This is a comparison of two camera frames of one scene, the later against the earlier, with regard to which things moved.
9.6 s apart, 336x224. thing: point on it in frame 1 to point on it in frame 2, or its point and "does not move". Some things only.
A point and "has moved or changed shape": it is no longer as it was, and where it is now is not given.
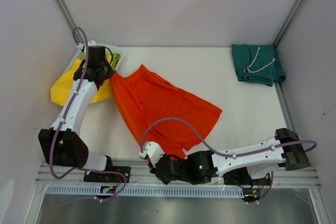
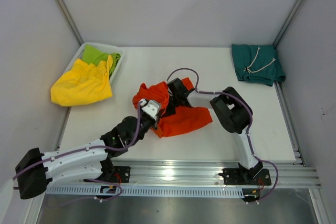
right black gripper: [166, 157] to [170, 112]
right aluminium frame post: [295, 7] does not move
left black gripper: [110, 71] to [141, 112]
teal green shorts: [257, 64] does not move
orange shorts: [145, 97] has moved or changed shape
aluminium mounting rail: [73, 174] does not move
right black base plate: [241, 177] does not move
